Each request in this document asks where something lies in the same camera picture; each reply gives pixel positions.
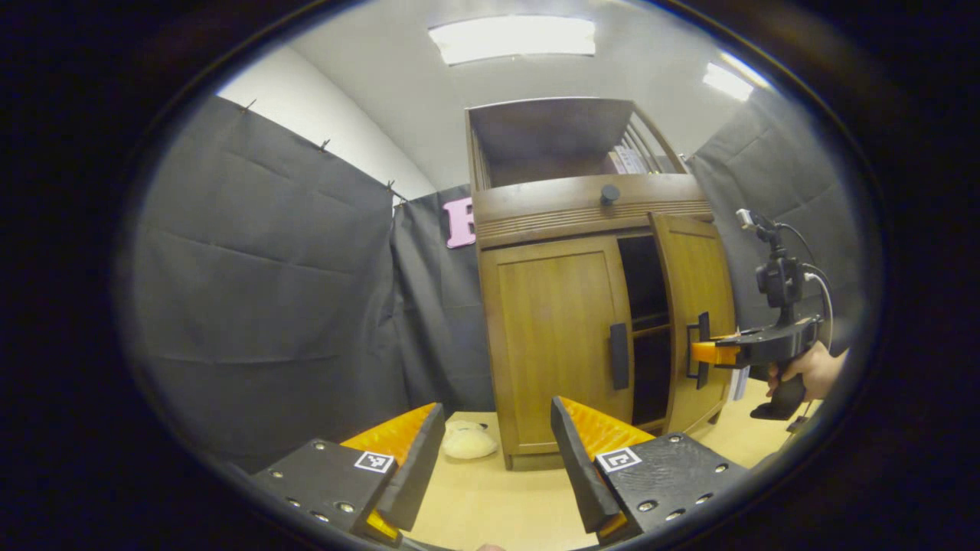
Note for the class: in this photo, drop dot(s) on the large rectangular ceiling light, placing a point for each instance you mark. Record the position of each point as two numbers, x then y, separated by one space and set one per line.
511 38

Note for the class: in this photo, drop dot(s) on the small ceiling light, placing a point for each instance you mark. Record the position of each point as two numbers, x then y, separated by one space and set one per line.
727 81

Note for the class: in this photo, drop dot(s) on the small black bracket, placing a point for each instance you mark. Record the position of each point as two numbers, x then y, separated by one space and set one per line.
798 423

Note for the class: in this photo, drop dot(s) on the wooden shoe cabinet door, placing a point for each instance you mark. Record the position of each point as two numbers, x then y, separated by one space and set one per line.
697 268
551 344

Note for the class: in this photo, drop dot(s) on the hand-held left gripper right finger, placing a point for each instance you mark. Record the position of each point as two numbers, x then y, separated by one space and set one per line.
576 467

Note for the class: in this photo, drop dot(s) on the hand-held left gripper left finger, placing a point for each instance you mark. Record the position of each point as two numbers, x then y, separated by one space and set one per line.
419 459

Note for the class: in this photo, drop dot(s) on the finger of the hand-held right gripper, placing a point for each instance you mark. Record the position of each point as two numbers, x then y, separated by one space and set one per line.
716 353

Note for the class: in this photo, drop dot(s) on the white plush toy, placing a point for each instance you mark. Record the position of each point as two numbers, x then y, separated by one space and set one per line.
467 442

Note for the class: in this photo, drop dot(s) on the wooden cabinet inner shelf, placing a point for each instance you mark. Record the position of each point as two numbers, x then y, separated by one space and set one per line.
651 329

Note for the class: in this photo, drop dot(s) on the wooden double-door shoe cabinet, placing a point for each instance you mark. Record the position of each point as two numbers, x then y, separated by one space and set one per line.
551 207

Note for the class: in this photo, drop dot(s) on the round black drawer knob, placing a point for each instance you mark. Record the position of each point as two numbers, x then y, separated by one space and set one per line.
609 193

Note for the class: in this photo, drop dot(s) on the white books beside cabinet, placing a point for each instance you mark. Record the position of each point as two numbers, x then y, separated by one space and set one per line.
741 384

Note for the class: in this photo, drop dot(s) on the books on cabinet shelf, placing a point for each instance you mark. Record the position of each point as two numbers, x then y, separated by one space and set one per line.
629 159

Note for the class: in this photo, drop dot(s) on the black backdrop cloth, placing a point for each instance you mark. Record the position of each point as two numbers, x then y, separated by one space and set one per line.
260 283

